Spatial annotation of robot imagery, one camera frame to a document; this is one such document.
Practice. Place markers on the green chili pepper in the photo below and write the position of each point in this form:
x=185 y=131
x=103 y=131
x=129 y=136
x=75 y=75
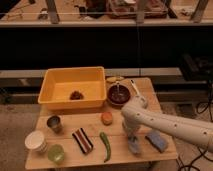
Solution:
x=106 y=143

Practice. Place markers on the white paper cup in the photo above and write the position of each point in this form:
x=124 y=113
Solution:
x=36 y=142

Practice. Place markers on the metal cup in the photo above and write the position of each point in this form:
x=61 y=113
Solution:
x=54 y=123

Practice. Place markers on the orange round fruit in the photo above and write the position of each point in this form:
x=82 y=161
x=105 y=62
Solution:
x=107 y=118

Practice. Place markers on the white spoon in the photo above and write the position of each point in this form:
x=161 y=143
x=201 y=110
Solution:
x=135 y=87

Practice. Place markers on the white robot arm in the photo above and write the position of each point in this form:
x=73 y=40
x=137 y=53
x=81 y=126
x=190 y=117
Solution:
x=196 y=132

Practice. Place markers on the grey blue towel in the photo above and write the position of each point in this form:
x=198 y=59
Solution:
x=134 y=145

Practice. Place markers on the blue sponge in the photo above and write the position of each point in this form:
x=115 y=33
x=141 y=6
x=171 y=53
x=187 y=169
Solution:
x=157 y=140

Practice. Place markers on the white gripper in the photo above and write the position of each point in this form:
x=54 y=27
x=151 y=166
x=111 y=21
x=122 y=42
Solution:
x=130 y=129

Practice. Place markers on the yellow plastic tub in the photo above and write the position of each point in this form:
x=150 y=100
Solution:
x=59 y=83

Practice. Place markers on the yellow banana toy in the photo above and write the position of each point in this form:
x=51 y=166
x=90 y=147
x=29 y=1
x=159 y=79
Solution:
x=114 y=79

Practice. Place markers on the brown item in tub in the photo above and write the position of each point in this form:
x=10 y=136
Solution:
x=76 y=95

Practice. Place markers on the dark brown bowl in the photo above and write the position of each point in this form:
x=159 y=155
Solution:
x=118 y=95

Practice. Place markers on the green plastic cup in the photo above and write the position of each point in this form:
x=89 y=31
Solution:
x=56 y=154

